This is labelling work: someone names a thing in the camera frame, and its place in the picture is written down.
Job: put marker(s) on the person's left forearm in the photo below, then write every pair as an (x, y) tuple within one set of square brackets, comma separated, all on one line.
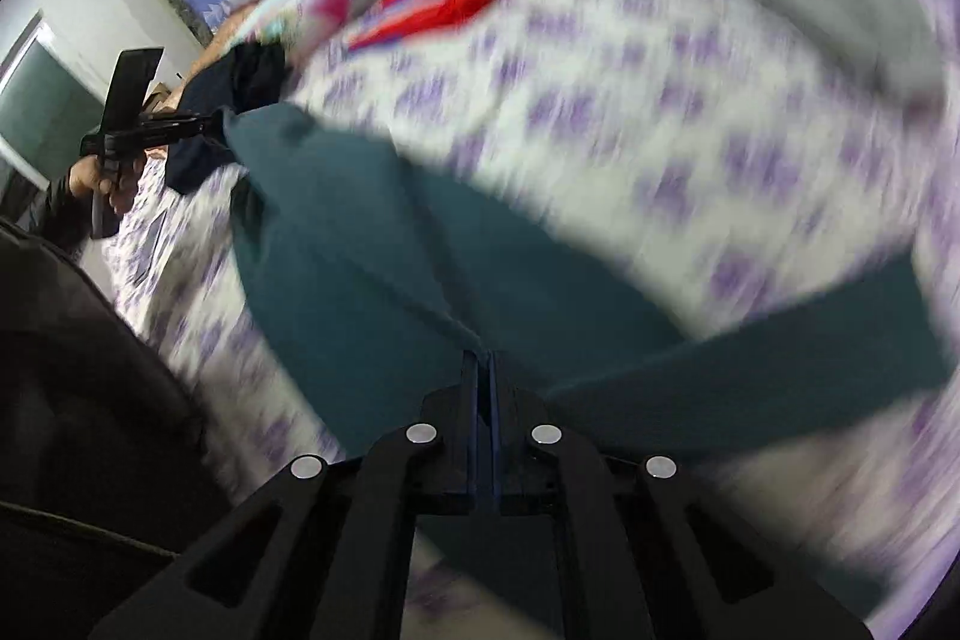
[(56, 216)]

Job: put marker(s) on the person's left hand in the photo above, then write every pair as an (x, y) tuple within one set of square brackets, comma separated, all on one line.
[(90, 178)]

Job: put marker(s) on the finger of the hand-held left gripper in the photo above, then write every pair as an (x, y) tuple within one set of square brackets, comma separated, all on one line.
[(201, 127)]

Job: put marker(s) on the teal pants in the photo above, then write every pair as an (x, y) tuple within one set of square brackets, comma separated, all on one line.
[(390, 280)]

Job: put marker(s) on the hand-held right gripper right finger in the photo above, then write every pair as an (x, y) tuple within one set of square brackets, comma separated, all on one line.
[(514, 445)]

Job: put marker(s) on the grey cloth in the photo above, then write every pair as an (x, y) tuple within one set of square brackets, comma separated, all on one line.
[(832, 9)]

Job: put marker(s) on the person's dark clothing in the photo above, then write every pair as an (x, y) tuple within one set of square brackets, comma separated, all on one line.
[(82, 430)]

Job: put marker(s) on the window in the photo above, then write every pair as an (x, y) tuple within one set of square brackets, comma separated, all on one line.
[(45, 100)]

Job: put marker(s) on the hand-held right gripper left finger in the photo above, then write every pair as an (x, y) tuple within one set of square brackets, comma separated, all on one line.
[(459, 445)]

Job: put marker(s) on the red cloth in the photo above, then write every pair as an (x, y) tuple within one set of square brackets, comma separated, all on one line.
[(442, 2)]

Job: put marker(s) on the purple floral bed sheet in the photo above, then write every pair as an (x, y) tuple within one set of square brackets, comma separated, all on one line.
[(645, 107)]

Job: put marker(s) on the dark navy cloth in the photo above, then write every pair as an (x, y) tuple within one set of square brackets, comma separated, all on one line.
[(225, 85)]

